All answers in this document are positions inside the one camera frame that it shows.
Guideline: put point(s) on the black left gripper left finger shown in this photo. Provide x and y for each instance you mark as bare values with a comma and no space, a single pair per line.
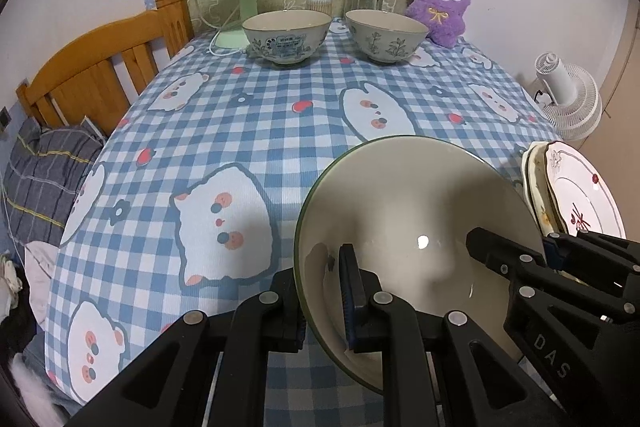
205,370

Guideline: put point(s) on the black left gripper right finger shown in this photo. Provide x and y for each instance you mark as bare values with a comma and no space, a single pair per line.
437,371

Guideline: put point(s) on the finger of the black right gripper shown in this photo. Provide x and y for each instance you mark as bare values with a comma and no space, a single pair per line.
601,261
529,273

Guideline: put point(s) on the large cream green-rimmed bowl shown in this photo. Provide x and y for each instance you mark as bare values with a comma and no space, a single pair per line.
406,204

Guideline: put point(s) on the cream plate yellow flowers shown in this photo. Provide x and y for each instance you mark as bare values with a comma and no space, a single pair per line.
535,191

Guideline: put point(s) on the white standing fan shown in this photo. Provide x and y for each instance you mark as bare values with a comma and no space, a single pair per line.
570,98

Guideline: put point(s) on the blue checkered tablecloth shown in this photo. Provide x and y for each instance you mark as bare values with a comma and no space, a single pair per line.
192,202

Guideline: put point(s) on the white crumpled cloth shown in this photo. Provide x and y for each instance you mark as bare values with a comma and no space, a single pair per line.
39,265

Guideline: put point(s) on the leaf pattern ceramic bowl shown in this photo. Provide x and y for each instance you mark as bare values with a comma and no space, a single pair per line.
386,38

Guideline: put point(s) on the grey plaid pillow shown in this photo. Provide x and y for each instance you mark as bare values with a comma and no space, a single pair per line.
43,177

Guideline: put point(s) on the purple plush bunny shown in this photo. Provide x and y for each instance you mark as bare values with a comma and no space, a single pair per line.
443,18

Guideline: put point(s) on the blue floral ceramic bowl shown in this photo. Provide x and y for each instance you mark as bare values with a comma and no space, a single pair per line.
286,37

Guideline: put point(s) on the cotton swab container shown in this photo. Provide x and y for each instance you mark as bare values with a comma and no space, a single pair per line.
321,6

